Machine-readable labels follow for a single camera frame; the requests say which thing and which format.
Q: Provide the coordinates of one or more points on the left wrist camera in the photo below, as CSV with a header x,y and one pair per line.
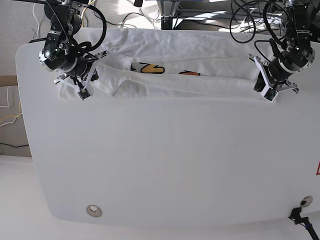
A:
x,y
269,94

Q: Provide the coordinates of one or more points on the red warning sticker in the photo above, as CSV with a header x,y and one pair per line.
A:
x,y
318,169

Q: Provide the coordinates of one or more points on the metal table grommet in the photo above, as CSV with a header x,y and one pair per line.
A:
x,y
306,201
94,211

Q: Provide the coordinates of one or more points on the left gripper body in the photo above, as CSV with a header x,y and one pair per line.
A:
x,y
275,76

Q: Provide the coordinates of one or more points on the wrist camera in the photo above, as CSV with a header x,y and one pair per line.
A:
x,y
269,94
84,93

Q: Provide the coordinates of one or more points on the metal table grommet left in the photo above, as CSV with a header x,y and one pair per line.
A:
x,y
94,211

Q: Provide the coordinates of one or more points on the aluminium frame post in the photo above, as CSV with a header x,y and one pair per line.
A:
x,y
170,11

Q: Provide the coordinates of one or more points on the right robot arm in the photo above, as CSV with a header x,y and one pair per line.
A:
x,y
61,52

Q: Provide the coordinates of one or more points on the black camera clamp mount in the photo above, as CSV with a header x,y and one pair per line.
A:
x,y
295,216

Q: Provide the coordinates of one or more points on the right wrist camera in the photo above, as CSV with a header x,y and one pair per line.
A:
x,y
84,93

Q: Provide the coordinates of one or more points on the white printed T-shirt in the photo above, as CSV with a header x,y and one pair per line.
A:
x,y
147,63

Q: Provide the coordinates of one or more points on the black flat bar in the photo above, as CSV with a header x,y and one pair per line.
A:
x,y
37,40

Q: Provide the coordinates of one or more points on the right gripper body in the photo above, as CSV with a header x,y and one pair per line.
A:
x,y
80,76

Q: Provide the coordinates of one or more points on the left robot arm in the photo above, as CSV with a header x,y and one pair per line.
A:
x,y
293,52

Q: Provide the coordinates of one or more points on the metal table grommet right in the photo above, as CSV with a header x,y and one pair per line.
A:
x,y
306,201

